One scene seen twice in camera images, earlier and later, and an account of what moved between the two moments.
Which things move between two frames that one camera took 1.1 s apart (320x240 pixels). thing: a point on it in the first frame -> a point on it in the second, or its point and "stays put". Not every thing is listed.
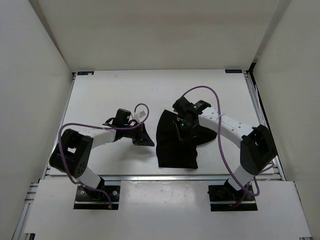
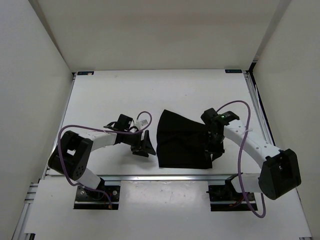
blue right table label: x=233 y=71 stays put
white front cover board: x=165 y=207 stays put
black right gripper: x=182 y=135 -> x=211 y=149
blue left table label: x=90 y=73 stays put
